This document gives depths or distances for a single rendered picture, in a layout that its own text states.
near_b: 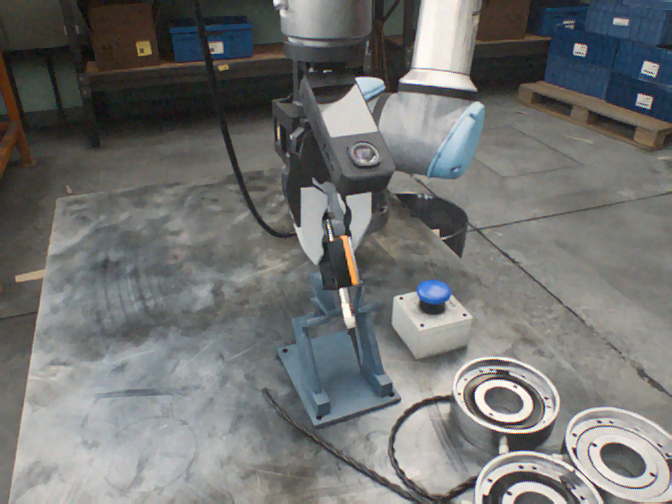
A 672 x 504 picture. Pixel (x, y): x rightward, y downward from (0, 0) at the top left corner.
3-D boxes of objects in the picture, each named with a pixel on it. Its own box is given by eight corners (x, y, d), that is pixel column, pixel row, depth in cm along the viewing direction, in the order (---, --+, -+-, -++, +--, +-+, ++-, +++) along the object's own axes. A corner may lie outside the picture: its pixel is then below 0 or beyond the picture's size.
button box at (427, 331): (468, 346, 68) (473, 314, 65) (416, 360, 66) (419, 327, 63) (436, 308, 74) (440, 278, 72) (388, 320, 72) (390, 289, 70)
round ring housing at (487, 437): (450, 378, 63) (454, 350, 61) (546, 391, 61) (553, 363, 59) (445, 451, 54) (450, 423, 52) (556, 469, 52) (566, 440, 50)
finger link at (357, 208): (353, 229, 62) (345, 151, 56) (377, 255, 57) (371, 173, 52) (327, 237, 61) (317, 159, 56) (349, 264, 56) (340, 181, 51)
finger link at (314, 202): (303, 242, 60) (311, 160, 55) (324, 270, 55) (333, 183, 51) (275, 245, 59) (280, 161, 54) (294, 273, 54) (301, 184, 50)
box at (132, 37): (173, 65, 349) (164, 2, 329) (91, 74, 331) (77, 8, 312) (162, 53, 380) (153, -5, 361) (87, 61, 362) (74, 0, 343)
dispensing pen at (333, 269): (355, 377, 53) (316, 205, 53) (340, 372, 57) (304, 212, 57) (376, 371, 53) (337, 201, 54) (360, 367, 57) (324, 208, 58)
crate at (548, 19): (566, 27, 476) (571, 0, 465) (595, 35, 445) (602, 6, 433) (514, 29, 463) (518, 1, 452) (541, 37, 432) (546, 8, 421)
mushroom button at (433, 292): (453, 326, 67) (458, 292, 65) (423, 333, 66) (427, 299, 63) (437, 307, 70) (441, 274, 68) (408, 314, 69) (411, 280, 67)
